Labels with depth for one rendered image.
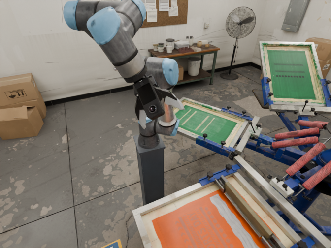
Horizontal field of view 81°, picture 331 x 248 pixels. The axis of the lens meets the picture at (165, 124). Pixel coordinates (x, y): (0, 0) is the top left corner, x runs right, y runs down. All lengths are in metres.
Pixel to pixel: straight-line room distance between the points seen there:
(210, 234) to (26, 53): 4.00
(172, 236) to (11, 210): 2.15
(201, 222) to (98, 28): 1.14
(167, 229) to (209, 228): 0.24
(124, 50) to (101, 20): 0.08
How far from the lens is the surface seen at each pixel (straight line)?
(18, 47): 4.34
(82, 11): 0.63
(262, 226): 1.28
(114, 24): 0.48
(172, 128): 1.17
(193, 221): 1.30
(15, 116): 3.82
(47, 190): 2.95
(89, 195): 2.68
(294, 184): 1.57
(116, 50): 0.49
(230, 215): 1.36
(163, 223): 1.29
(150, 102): 0.52
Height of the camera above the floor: 2.11
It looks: 37 degrees down
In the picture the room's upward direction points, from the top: straight up
